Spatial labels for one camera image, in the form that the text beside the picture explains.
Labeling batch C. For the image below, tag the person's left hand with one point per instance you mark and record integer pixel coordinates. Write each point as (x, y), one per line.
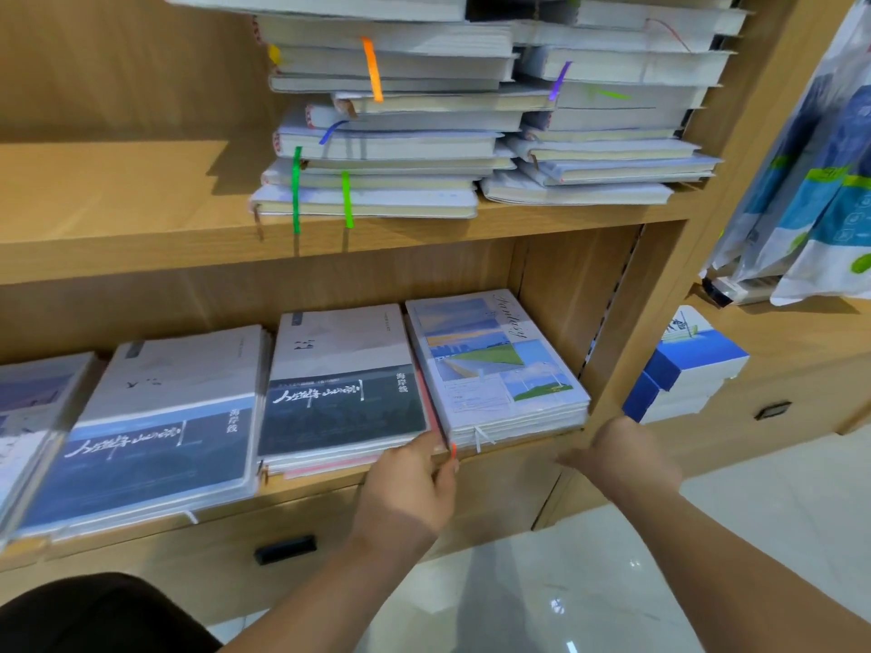
(406, 496)

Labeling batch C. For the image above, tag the person's right hand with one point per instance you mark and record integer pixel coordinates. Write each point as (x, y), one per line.
(633, 466)

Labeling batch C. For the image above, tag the dark blue script notebook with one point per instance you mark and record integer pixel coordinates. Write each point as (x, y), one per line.
(347, 394)

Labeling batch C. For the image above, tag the green field picture notebook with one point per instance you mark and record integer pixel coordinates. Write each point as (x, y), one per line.
(490, 360)

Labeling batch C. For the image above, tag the blue band script notebook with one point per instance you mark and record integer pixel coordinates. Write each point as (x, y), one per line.
(157, 435)

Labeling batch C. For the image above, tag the pile of small notebooks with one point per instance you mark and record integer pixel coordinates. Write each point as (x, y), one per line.
(436, 129)

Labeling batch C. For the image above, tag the beach picture cover notebook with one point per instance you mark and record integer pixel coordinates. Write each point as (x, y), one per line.
(34, 428)

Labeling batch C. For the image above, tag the wooden shelf unit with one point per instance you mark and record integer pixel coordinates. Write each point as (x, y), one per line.
(109, 197)

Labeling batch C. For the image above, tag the person's left forearm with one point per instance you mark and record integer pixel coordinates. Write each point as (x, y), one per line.
(327, 598)

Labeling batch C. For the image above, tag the person's right forearm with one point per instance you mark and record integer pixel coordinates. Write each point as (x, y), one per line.
(749, 578)

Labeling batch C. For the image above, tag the person's black clothing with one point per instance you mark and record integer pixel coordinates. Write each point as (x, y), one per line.
(95, 619)

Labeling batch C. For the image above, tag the blue white small box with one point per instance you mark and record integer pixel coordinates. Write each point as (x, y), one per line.
(687, 367)

